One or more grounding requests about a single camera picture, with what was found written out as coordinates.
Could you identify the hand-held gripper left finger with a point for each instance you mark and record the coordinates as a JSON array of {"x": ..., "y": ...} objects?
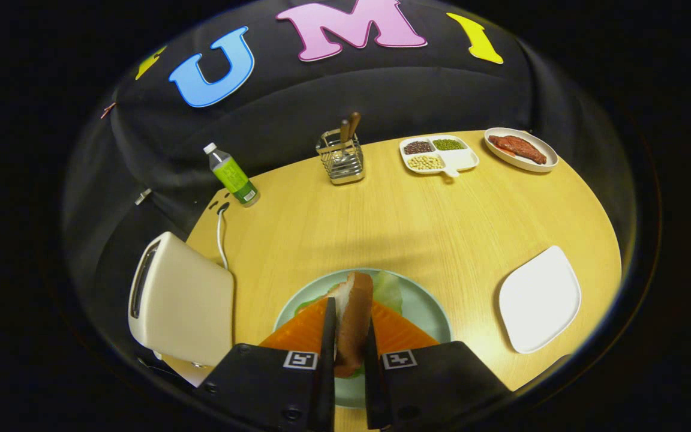
[{"x": 327, "y": 384}]

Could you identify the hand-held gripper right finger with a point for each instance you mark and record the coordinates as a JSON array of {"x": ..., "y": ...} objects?
[{"x": 372, "y": 390}]

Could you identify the plain white bread slice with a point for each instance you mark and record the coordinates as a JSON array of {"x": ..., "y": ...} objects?
[{"x": 354, "y": 324}]

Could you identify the green lettuce leaf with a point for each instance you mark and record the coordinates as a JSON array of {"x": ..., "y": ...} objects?
[{"x": 388, "y": 291}]

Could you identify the pale green round plate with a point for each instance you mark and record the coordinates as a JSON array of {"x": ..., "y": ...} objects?
[{"x": 423, "y": 312}]

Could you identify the white toaster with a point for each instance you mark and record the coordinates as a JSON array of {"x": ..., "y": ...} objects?
[{"x": 183, "y": 306}]

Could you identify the white square plate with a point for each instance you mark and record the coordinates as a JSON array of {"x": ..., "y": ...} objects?
[{"x": 537, "y": 300}]

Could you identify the green label plastic bottle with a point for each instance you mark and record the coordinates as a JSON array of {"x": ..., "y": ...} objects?
[{"x": 233, "y": 175}]

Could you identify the pile of yellow soybeans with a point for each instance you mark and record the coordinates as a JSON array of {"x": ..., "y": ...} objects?
[{"x": 425, "y": 162}]

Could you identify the pile of dark red beans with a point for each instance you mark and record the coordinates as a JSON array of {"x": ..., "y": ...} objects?
[{"x": 418, "y": 147}]

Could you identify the white divided dish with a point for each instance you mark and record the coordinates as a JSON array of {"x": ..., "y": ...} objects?
[{"x": 462, "y": 159}]

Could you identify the pile of green beans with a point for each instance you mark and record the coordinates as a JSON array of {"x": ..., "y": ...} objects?
[{"x": 448, "y": 144}]

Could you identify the small silver clip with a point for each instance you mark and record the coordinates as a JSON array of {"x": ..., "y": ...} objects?
[{"x": 143, "y": 196}]

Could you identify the white oval plate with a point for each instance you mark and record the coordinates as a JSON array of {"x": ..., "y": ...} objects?
[{"x": 519, "y": 166}]

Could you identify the brown meat steak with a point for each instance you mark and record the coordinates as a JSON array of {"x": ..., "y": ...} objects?
[{"x": 519, "y": 148}]

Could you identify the black backdrop cloth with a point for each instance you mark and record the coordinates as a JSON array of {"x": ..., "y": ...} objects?
[{"x": 381, "y": 90}]

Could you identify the small red clip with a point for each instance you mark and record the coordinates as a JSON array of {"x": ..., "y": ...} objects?
[{"x": 108, "y": 110}]

